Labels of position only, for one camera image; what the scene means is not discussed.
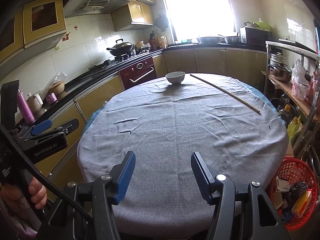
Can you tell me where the white rectangular carton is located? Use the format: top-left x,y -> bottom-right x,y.
276,176 -> 291,192

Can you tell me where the blue plastic bag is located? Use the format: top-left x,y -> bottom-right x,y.
281,208 -> 293,223

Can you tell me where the dark plastic bag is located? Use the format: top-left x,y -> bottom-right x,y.
285,181 -> 308,202

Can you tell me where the orange medicine box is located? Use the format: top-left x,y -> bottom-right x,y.
291,190 -> 312,218

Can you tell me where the left hand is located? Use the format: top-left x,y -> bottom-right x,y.
1,168 -> 47,224

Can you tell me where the purple thermos bottle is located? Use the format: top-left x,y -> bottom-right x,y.
16,90 -> 35,126

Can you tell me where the pink cup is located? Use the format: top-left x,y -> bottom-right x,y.
46,93 -> 58,106

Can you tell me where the grey tablecloth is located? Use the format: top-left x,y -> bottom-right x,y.
78,74 -> 289,239

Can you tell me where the long bamboo stick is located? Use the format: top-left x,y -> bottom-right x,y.
190,74 -> 260,114

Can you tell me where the cardboard box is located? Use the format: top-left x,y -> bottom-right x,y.
284,142 -> 295,159

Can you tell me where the red plastic basket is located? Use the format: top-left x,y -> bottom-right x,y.
267,157 -> 318,231

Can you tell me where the maroon oven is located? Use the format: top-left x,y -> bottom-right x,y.
119,57 -> 157,90

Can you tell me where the black wok with lid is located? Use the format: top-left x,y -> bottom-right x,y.
106,38 -> 135,57

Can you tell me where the white ceramic bowl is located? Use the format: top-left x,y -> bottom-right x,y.
165,72 -> 185,85

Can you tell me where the cooking oil bottle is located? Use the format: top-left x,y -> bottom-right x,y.
279,104 -> 293,127

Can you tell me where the steel pot on shelf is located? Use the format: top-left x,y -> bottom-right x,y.
270,64 -> 292,83

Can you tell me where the range hood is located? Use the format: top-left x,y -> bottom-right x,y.
63,0 -> 136,18

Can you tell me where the pink white plastic bag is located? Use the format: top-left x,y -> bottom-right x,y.
291,59 -> 310,100

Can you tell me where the metal storage shelf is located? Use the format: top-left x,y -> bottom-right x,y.
264,41 -> 319,158

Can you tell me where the black microwave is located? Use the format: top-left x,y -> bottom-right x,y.
240,27 -> 272,46

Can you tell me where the black cable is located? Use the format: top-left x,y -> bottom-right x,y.
0,122 -> 94,224

